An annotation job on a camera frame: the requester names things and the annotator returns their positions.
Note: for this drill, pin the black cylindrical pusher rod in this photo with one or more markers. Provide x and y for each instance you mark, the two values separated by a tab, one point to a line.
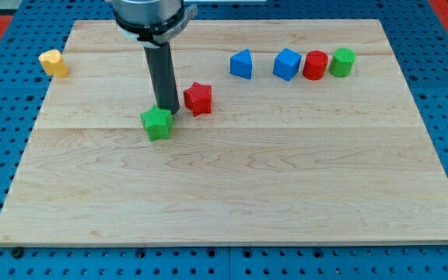
162	76

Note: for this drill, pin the yellow heart block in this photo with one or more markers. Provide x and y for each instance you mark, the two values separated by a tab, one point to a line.
53	63

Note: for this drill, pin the red star block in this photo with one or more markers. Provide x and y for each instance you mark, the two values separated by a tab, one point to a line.
198	99

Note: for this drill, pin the green star block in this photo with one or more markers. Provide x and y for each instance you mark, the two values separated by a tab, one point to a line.
157	123

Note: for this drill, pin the blue triangular prism block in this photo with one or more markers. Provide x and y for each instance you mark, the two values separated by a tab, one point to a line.
241	64

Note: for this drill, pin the blue cube block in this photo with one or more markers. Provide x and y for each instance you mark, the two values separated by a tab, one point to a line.
286	64

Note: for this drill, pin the red cylinder block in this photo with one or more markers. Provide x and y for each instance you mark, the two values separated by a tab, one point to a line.
315	65

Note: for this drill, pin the green cylinder block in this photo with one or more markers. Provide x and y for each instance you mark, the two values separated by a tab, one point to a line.
342	61

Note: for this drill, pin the light wooden board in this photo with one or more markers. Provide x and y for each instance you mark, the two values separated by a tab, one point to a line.
329	162

